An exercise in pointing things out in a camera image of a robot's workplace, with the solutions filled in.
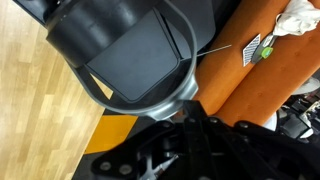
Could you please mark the thin metal rod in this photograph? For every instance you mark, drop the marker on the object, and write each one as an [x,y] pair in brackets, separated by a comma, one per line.
[215,50]

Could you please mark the clear water reservoir black lid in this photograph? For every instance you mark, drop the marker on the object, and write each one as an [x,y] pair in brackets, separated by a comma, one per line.
[136,60]

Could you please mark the orange sofa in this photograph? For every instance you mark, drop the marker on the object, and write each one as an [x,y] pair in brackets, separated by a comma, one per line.
[276,86]

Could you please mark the black tool green knob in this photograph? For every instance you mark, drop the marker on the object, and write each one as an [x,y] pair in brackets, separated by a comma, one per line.
[265,50]

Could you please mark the black Keurig coffee maker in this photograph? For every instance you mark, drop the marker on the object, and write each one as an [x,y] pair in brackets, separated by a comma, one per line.
[93,26]

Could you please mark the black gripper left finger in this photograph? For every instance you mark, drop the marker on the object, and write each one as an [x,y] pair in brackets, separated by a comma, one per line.
[150,150]

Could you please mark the white crumpled cloth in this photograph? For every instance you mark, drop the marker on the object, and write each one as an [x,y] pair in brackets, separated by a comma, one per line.
[298,18]

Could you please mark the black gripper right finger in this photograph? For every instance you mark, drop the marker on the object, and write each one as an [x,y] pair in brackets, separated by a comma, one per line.
[253,156]

